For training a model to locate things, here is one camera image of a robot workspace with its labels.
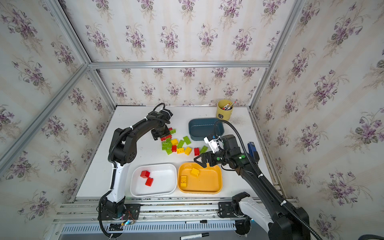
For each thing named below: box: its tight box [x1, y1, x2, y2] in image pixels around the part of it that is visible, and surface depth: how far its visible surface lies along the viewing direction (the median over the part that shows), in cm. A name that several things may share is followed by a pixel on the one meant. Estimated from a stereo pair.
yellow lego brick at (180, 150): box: [177, 147, 185, 154], surface depth 95 cm
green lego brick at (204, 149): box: [200, 145, 209, 155], surface depth 97 cm
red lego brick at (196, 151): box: [194, 147, 201, 156], surface depth 95 cm
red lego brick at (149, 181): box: [145, 177, 154, 187], surface depth 83 cm
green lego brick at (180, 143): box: [177, 139, 185, 149], surface depth 100 cm
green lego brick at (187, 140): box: [183, 136, 192, 145], surface depth 103 cm
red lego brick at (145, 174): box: [140, 170, 151, 179], surface depth 85 cm
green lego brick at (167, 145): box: [162, 141, 173, 151], surface depth 98 cm
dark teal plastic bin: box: [188, 118, 225, 141], surface depth 110 cm
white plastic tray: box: [130, 163, 178, 197], surface depth 84 cm
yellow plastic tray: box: [177, 162, 223, 194], surface depth 84 cm
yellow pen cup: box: [216, 99, 234, 121], surface depth 106 cm
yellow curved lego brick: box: [180, 175, 187, 187], surface depth 85 cm
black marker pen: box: [179, 232, 210, 240], surface depth 68 cm
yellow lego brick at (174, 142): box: [171, 138, 179, 146], surface depth 100 cm
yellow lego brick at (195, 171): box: [191, 167, 200, 177], surface depth 86 cm
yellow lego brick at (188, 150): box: [184, 146, 193, 156], surface depth 96 cm
